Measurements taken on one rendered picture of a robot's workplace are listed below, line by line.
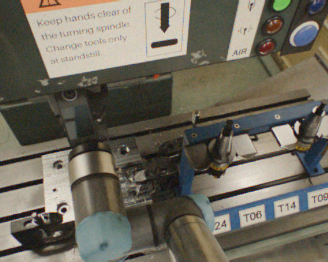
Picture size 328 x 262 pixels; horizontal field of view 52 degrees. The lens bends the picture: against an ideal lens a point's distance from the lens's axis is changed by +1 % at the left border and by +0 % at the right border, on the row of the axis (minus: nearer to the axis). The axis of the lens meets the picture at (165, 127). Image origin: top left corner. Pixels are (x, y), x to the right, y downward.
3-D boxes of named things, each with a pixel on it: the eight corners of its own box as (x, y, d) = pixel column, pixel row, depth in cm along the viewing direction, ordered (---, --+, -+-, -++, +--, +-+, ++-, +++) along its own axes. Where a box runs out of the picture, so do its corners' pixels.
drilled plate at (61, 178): (152, 207, 99) (152, 200, 95) (51, 233, 94) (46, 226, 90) (135, 144, 112) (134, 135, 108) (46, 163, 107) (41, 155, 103)
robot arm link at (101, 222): (84, 270, 50) (72, 256, 43) (75, 201, 56) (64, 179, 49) (137, 255, 51) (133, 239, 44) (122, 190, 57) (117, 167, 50)
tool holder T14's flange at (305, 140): (306, 121, 86) (310, 115, 84) (322, 140, 82) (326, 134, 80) (286, 129, 84) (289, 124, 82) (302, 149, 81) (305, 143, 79)
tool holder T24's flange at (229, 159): (229, 142, 82) (231, 136, 80) (237, 164, 78) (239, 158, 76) (204, 145, 81) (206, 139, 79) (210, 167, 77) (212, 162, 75)
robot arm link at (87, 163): (65, 179, 49) (120, 166, 51) (62, 153, 52) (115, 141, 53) (75, 199, 55) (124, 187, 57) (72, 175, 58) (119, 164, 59)
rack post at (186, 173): (197, 206, 104) (208, 155, 80) (180, 210, 103) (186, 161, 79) (187, 177, 109) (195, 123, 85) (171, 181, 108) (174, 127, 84)
